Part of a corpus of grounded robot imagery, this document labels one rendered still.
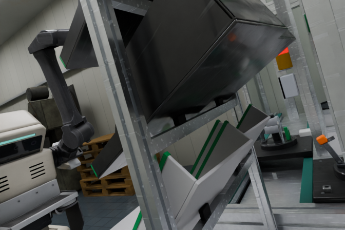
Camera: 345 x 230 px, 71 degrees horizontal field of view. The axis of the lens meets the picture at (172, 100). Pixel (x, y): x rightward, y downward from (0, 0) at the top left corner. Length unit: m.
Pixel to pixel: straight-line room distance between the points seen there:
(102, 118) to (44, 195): 4.85
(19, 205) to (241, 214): 0.71
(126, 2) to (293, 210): 0.54
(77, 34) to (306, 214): 0.55
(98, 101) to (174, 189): 5.58
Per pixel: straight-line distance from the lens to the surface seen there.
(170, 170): 0.25
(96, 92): 5.81
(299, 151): 0.97
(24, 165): 1.02
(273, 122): 1.04
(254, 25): 0.21
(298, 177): 0.90
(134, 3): 0.30
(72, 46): 0.35
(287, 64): 0.87
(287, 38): 0.40
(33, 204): 1.02
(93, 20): 0.25
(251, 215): 0.65
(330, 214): 0.62
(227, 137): 0.35
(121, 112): 0.23
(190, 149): 4.56
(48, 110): 5.46
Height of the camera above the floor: 1.26
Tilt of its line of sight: level
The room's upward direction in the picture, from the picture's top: 16 degrees counter-clockwise
